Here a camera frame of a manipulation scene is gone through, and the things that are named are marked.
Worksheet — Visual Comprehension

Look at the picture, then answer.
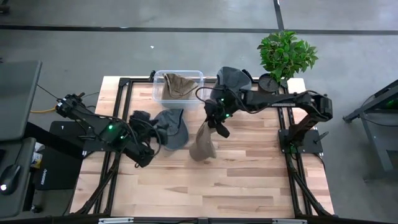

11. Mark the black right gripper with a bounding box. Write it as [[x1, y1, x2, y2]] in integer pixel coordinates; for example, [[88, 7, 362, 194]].
[[203, 93, 242, 139]]

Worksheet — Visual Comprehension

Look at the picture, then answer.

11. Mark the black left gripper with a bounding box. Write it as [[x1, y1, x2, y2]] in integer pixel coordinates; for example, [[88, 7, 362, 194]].
[[128, 110, 169, 146]]

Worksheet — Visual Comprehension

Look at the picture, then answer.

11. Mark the grey bucket hat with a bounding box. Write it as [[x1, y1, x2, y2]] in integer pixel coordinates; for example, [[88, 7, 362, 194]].
[[154, 108, 190, 151], [211, 66, 253, 100]]

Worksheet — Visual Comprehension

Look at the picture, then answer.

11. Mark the beige bucket hat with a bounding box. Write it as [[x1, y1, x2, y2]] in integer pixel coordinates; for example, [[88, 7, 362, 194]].
[[161, 73, 199, 101], [188, 121, 218, 162]]

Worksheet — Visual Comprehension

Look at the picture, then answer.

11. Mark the tall clear plastic bin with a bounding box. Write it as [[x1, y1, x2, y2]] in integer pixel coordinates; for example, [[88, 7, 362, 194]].
[[152, 70, 205, 110]]

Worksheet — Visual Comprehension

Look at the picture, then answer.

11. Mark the black plant pot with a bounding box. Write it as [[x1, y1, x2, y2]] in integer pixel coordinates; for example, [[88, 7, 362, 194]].
[[258, 73, 289, 93]]

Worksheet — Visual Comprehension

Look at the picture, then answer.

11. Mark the green leafy plant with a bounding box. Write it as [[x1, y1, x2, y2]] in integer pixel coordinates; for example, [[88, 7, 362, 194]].
[[257, 30, 319, 83]]

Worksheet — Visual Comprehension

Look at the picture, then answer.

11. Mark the silver table clamp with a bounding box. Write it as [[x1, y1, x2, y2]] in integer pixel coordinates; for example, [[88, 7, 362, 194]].
[[272, 218, 308, 224], [98, 217, 134, 224]]

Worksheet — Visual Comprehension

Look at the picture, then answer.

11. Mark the white yellow packet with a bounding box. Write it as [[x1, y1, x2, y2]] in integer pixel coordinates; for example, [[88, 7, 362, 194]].
[[30, 142, 44, 169]]

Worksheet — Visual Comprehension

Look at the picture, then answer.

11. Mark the grey desk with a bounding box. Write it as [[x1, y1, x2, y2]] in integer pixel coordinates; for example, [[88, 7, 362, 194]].
[[0, 136, 37, 218]]

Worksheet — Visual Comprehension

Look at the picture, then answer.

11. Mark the grey flat panel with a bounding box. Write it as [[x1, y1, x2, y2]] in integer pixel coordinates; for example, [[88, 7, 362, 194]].
[[0, 60, 43, 141]]

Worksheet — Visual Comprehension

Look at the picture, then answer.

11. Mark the dark computer mouse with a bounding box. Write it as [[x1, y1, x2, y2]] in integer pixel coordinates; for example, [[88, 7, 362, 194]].
[[0, 164, 22, 196]]

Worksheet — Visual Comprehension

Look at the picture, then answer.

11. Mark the black metal stand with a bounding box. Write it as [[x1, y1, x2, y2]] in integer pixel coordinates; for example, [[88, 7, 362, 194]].
[[343, 79, 398, 181]]

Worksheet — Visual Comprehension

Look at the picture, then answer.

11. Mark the black metal table frame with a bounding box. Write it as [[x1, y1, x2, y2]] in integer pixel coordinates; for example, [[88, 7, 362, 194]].
[[70, 70, 335, 218]]

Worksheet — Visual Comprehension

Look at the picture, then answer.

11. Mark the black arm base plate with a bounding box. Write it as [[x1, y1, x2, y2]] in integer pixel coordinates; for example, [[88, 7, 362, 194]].
[[278, 128, 324, 155]]

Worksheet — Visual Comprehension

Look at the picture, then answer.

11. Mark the yellow cable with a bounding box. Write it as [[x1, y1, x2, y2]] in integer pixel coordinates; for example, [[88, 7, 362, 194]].
[[30, 106, 58, 114]]

